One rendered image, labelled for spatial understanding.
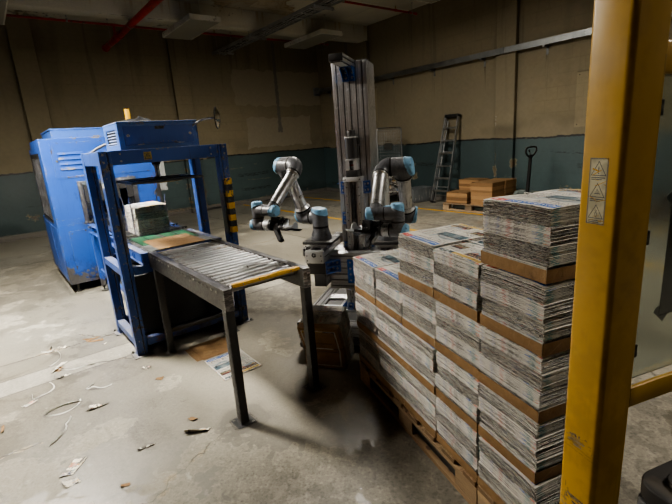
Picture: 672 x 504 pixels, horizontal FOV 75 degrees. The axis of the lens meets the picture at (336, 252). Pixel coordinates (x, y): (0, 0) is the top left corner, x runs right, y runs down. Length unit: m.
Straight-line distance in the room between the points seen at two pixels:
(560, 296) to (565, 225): 0.21
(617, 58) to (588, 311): 0.49
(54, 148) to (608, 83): 5.38
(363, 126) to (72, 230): 3.78
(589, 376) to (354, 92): 2.52
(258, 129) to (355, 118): 9.34
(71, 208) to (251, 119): 7.39
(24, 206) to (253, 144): 5.40
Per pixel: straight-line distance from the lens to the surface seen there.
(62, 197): 5.78
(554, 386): 1.58
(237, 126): 12.16
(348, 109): 3.21
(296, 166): 2.96
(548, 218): 1.36
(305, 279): 2.59
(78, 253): 5.86
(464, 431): 1.99
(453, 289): 1.76
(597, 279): 1.03
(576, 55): 9.02
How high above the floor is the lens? 1.51
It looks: 14 degrees down
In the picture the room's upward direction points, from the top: 4 degrees counter-clockwise
